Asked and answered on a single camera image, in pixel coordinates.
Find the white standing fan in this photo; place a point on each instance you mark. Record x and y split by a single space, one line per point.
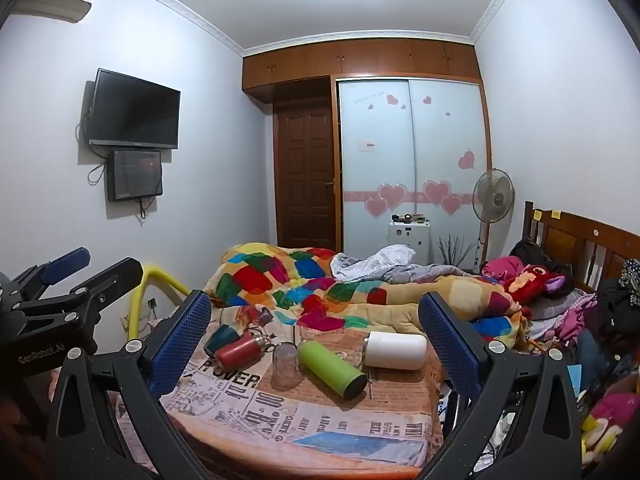
494 195

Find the colourful patchwork blanket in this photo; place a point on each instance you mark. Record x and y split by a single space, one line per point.
350 300

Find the pink cloth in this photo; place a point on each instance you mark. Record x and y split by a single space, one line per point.
502 266

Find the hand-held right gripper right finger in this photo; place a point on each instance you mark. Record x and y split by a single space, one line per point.
446 341

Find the black wall television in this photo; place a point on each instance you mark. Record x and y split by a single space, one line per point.
134 110

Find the green bottle with black cap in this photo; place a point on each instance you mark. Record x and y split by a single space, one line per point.
330 367

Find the dark dried twigs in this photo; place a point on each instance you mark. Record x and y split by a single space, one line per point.
456 252

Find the brown wooden headboard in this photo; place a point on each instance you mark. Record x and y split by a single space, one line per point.
575 240

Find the pink and yellow plush toy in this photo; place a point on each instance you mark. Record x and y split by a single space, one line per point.
612 420

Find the black bag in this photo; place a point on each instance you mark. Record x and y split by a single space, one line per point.
529 251

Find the yellow bed rail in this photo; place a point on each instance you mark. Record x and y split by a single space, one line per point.
150 276

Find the brown wooden overhead cabinet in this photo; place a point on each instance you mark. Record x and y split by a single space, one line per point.
350 60

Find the brown wooden door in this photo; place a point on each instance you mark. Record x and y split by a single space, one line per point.
305 175

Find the dark green cup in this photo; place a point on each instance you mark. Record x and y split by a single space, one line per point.
222 339

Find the red bottle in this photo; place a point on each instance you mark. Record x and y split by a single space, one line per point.
240 351

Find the small white cabinet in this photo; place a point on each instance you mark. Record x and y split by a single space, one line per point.
410 242

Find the white bottle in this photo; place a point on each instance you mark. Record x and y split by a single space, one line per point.
395 350

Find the grey white checked cloth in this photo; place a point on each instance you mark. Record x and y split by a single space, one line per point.
385 260

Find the white air conditioner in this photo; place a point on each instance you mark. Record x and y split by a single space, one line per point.
55 6

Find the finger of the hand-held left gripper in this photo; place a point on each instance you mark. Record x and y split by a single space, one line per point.
112 275
65 262

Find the cluster of small bottles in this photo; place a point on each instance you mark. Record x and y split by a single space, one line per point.
409 218

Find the frosted sliding wardrobe with hearts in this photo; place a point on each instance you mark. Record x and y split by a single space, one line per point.
415 160

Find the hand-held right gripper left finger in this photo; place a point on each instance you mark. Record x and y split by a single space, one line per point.
179 342

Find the clear glass mug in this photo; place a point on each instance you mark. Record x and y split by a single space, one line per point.
352 357

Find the black clothing pile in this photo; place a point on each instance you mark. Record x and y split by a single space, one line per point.
620 305

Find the red plush toy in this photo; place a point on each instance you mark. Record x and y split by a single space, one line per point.
535 280

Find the small black wall monitor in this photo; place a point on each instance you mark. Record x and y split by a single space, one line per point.
135 174

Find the clear glass cup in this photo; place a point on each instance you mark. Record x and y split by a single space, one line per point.
286 367

